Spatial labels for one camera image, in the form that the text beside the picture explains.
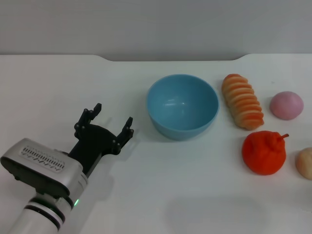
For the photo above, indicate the orange striped bread roll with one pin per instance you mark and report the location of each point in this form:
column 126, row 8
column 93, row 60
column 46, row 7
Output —
column 243, row 102

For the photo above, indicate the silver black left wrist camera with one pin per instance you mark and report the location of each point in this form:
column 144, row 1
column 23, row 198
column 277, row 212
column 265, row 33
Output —
column 41, row 156

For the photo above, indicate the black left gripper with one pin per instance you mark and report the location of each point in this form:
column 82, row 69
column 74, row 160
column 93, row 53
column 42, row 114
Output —
column 97, row 141

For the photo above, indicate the beige round bun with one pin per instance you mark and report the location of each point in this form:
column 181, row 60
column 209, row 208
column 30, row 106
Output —
column 306, row 165

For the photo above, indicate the blue bowl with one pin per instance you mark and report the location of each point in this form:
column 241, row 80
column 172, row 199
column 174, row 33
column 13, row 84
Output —
column 170, row 97

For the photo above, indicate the pink round bun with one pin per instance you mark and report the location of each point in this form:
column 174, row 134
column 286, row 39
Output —
column 286, row 106

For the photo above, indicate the orange toy fruit with stem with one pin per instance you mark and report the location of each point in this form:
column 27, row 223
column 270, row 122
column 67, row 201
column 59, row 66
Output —
column 263, row 156

